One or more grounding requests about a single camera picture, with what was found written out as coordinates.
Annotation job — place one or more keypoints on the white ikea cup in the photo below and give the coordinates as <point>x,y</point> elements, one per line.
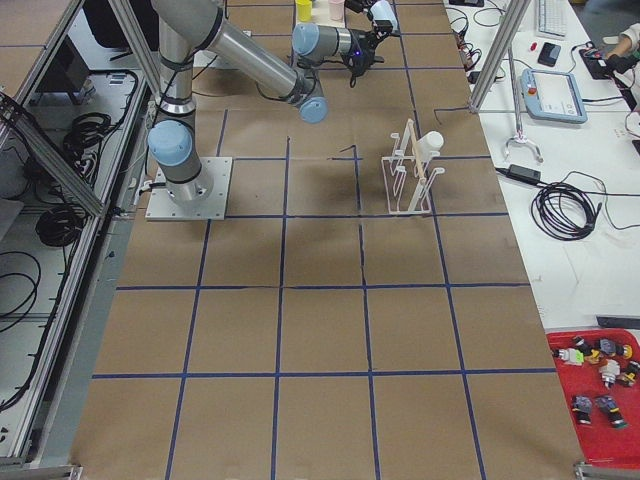
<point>429,146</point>

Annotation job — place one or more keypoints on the light blue cup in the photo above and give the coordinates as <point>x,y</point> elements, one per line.
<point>381,10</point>

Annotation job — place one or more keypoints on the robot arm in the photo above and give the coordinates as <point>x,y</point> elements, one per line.
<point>188,27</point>

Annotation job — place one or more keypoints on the pink cup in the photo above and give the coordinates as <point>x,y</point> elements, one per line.
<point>336,10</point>

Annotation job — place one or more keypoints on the yellow cup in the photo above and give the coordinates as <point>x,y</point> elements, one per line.
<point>303,10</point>

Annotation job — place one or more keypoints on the cream plastic tray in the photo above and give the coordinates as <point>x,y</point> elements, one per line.
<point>320,18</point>

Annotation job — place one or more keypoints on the white keyboard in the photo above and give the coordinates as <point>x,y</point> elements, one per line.
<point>550,19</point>

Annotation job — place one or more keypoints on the black smartphone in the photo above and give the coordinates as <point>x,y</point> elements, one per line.
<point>549,54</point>

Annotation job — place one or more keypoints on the grabber reach tool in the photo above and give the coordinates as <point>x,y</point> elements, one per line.
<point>517,75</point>

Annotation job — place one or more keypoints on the teach pendant tablet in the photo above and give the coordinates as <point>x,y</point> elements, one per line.
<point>552,96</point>

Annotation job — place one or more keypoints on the black power adapter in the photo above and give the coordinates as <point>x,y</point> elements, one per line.
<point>524,174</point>

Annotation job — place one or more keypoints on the red parts tray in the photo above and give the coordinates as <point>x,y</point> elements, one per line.
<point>599,373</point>

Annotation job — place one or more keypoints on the aluminium frame post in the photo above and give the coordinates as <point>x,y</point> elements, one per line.
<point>489,69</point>

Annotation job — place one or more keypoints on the white wire cup rack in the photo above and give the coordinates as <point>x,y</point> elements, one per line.
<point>407,180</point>

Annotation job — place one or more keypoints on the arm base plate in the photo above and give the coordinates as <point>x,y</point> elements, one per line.
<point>203,198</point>

